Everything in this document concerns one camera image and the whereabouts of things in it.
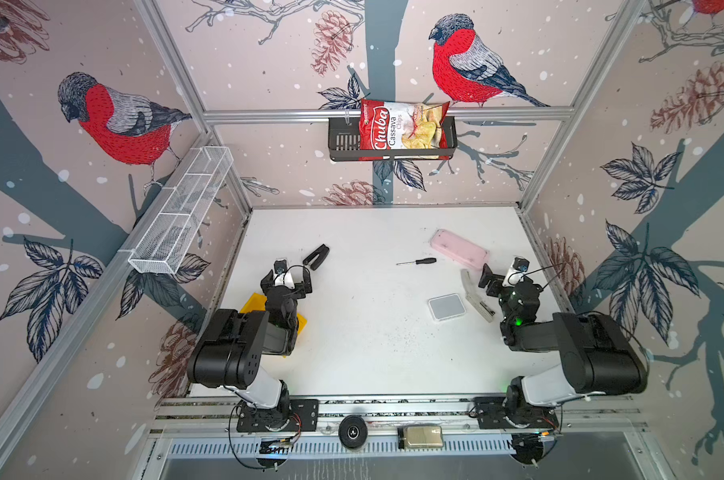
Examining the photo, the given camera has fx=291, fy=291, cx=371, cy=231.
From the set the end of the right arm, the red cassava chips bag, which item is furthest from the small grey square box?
the red cassava chips bag

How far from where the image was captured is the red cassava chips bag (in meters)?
0.87

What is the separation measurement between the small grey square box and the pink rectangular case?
15cm

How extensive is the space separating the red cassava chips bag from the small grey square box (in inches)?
19.1

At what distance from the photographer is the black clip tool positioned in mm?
1042

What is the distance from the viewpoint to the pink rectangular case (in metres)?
1.04

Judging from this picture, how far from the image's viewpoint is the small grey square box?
3.01ft

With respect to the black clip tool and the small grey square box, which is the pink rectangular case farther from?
the black clip tool

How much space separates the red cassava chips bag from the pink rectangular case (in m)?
0.37
